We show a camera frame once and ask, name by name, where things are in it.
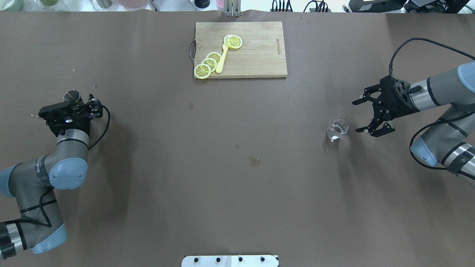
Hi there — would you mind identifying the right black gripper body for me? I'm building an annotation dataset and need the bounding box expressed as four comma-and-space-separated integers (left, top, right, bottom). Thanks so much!
378, 76, 419, 120

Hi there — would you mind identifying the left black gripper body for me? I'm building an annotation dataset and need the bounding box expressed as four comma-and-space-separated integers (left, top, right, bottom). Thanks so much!
52, 110, 91, 137

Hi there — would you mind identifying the steel jigger shaker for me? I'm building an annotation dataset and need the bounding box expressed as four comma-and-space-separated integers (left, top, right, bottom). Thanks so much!
64, 90, 84, 105

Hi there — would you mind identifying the clear glass measuring cup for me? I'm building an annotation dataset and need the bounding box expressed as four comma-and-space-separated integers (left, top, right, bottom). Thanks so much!
326, 118, 349, 142

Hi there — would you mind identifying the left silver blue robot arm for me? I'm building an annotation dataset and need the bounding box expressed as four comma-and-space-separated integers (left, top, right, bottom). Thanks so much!
1, 90, 105, 260

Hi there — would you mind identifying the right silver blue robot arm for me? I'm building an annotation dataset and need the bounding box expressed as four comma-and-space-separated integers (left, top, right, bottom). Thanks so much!
353, 62, 475, 186

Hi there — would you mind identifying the green cup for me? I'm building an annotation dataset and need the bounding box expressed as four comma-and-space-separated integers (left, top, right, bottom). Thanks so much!
0, 0, 24, 12

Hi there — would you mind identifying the pink cup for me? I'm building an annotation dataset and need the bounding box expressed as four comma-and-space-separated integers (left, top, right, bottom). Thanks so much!
215, 0, 224, 11

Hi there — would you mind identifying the pink bowl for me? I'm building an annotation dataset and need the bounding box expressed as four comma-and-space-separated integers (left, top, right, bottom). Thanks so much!
113, 0, 148, 9

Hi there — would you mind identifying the wooden cutting board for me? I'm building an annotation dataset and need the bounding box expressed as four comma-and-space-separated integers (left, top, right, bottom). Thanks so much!
194, 22, 287, 79

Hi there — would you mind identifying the middle lemon slice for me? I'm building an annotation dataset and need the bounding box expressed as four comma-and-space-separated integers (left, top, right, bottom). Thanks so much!
202, 57, 218, 72

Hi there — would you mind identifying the upper lemon slice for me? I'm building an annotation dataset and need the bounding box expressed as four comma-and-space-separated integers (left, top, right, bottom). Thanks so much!
206, 51, 221, 63

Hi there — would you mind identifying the black orange usb hub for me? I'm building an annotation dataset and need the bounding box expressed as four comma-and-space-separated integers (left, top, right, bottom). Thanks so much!
270, 0, 293, 12

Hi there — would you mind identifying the black thermos bottle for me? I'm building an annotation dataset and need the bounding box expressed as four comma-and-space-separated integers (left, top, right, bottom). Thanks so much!
193, 0, 210, 9

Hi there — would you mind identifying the lemon slice on fork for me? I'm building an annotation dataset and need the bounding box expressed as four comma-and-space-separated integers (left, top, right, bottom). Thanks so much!
223, 35, 243, 49

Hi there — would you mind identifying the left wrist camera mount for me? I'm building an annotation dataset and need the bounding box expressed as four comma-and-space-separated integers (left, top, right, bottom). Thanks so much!
38, 101, 89, 126

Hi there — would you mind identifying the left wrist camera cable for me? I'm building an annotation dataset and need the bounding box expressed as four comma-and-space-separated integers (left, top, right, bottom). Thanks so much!
88, 105, 111, 150

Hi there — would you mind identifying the lemon slice near handle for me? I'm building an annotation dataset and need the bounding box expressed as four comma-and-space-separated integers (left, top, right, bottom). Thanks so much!
193, 63, 212, 79

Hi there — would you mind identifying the aluminium frame post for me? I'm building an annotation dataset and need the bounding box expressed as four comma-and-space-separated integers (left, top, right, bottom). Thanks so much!
223, 0, 242, 17

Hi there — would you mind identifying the white pedestal base plate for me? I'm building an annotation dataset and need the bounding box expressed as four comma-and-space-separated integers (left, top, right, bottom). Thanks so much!
181, 255, 280, 267

